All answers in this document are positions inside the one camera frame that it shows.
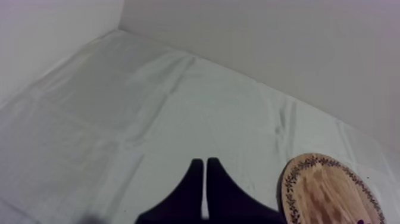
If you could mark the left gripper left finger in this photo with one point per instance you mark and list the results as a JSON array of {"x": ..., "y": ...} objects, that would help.
[{"x": 184, "y": 203}]

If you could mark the round wooden board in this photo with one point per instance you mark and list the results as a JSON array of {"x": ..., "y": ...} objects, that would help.
[{"x": 328, "y": 194}]

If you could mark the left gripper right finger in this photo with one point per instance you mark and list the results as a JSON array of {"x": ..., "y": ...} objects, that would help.
[{"x": 231, "y": 206}]

